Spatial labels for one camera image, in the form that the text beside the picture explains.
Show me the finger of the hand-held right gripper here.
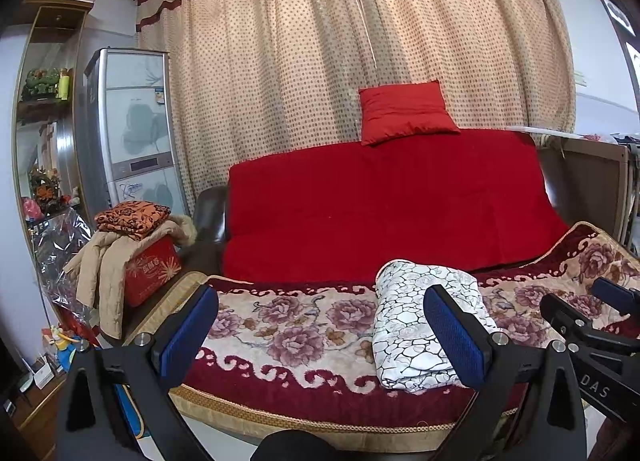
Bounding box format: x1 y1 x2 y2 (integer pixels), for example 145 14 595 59
590 277 640 316
540 293 640 357

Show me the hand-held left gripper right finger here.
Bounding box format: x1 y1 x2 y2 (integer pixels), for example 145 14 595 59
422 284 588 461

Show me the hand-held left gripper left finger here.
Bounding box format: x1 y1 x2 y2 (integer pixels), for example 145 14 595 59
55 285 220 461

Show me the white black-veined coat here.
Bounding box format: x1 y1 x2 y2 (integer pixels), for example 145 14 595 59
372 259 501 394

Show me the red cardboard box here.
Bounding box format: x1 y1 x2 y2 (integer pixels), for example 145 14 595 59
122 236 182 307

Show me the floral red beige blanket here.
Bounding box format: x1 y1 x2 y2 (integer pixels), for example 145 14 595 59
122 221 640 434

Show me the beige quilted jacket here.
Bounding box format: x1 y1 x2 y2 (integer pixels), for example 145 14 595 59
64 214 197 339

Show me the dark leather sofa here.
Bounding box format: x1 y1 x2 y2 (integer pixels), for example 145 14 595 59
192 133 571 277

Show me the blue yellow toy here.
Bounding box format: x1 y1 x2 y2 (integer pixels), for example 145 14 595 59
42 323 98 372

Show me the orange black patterned cloth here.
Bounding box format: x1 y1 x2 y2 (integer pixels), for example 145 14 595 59
94 201 172 242

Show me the clear plastic sheet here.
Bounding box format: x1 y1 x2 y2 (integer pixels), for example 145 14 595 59
30 206 101 337

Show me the red sofa blanket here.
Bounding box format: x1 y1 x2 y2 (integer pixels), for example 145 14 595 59
221 131 571 284

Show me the dark cloth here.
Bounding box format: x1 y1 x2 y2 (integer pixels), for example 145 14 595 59
250 430 383 461

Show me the orange flower arrangement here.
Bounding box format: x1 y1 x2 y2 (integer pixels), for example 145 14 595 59
30 168 63 206

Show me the standing air conditioner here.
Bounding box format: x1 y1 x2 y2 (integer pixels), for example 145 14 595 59
82 47 191 216

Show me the red pillow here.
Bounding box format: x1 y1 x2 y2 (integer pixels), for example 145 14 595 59
358 81 462 146

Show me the beige dotted curtain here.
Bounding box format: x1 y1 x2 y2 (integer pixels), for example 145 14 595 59
136 0 376 202
345 0 576 142

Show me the green ornament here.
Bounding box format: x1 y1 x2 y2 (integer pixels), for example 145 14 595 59
22 68 61 99

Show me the wooden display cabinet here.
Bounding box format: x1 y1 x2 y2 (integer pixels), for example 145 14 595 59
12 0 98 292

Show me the brown wooden panel frame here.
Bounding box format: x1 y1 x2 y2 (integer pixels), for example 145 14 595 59
537 133 640 262

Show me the framed wall picture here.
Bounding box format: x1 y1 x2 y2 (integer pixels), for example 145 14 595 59
597 0 638 36

